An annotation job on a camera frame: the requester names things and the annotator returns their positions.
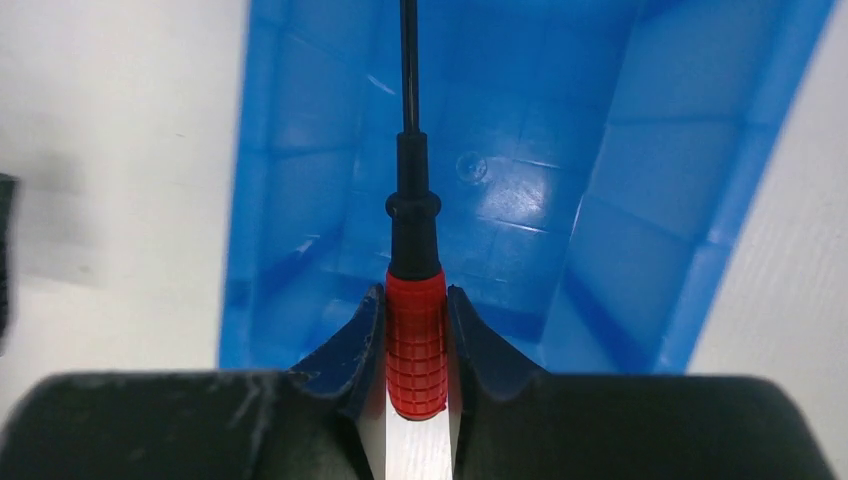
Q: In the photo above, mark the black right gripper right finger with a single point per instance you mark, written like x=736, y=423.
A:
x=511, y=419

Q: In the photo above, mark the red black screwdriver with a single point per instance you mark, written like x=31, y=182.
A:
x=415, y=282

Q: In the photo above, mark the blue plastic bin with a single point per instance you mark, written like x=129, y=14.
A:
x=595, y=161

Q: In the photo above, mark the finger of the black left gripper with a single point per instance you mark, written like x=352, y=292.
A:
x=8, y=194

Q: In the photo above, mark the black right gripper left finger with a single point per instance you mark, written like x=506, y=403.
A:
x=322, y=418

